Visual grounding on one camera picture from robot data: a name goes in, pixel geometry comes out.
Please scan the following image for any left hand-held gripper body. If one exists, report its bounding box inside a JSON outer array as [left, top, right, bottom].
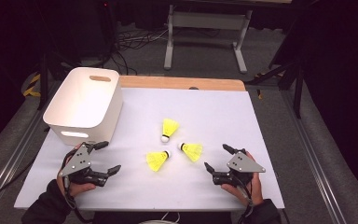
[[58, 143, 110, 188]]

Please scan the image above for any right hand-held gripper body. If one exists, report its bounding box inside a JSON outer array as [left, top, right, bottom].
[[212, 150, 267, 189]]

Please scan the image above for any yellow shuttlecock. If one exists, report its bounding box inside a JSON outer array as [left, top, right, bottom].
[[145, 150, 172, 173], [160, 118, 181, 144], [177, 142, 204, 163]]

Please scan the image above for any white plastic storage bin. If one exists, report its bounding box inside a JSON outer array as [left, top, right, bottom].
[[42, 66, 124, 148]]

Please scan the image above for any person's left hand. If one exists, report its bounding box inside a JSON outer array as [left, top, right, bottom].
[[56, 175, 97, 198]]

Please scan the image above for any person's right hand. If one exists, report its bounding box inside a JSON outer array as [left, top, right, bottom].
[[221, 151, 266, 206]]

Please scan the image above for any white table mat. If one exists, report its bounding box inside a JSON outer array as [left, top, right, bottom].
[[13, 87, 285, 213]]

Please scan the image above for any black metal stand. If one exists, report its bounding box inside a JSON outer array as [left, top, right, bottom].
[[36, 52, 82, 111]]

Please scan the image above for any yellow black hazard tape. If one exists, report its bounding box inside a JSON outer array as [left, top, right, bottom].
[[22, 73, 41, 98]]

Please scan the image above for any black tripod stand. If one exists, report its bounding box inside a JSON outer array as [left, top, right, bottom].
[[245, 60, 306, 119]]

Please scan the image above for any right hand-held gripper cable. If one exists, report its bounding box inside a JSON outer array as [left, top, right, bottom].
[[231, 174, 256, 224]]

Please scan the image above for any hand-held gripper cable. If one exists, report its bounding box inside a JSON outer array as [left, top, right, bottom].
[[231, 174, 256, 224], [62, 183, 94, 224]]

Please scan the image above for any left hand-held gripper cable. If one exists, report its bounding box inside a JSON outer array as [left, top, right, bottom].
[[62, 183, 94, 224]]

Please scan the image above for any white cable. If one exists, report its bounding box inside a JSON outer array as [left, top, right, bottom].
[[138, 211, 181, 224]]

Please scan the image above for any aluminium floor rail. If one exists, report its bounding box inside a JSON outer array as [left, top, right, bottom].
[[0, 108, 49, 216], [281, 90, 349, 224]]

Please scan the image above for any thin black floor cable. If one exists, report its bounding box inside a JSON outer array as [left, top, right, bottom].
[[0, 155, 41, 208]]

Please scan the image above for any bundle of floor cables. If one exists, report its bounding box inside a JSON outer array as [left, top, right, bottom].
[[113, 27, 170, 76]]

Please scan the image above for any grey metal desk frame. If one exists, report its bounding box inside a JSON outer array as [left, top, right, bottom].
[[163, 4, 254, 75]]

